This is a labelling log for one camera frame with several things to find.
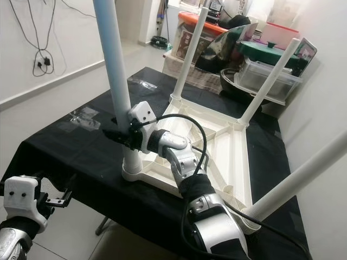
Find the green round pot lid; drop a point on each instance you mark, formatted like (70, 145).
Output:
(271, 51)

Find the brown printed carton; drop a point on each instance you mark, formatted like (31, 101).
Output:
(187, 43)

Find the shiny black plastic bag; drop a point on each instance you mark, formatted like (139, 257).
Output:
(227, 49)

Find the black tablecloth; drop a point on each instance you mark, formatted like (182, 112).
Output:
(76, 151)

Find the grey metal folding table leg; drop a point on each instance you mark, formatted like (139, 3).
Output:
(102, 225)

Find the clear plastic food container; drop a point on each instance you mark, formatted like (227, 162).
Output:
(265, 81)

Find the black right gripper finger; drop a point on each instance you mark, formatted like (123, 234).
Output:
(119, 137)

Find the crumpled clear tape piece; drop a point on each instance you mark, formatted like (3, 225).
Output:
(143, 83)

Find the patterned cloth covered bench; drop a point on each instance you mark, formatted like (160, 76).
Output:
(176, 67)

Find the flat clear tape patch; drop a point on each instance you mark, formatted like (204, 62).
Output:
(84, 118)

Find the pink purple container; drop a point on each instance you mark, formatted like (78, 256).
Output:
(279, 33)

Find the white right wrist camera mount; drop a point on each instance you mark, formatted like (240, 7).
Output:
(142, 115)

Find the white plastic table leg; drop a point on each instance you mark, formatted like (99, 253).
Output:
(298, 179)
(187, 54)
(271, 81)
(114, 54)

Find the clear bin with orange lid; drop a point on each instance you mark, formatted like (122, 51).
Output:
(195, 19)

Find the dark green tray with label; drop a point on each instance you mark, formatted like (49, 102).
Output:
(306, 51)

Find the white plastic table top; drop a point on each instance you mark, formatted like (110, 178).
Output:
(227, 151)

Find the black wall power plug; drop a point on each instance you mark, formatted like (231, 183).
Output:
(47, 62)

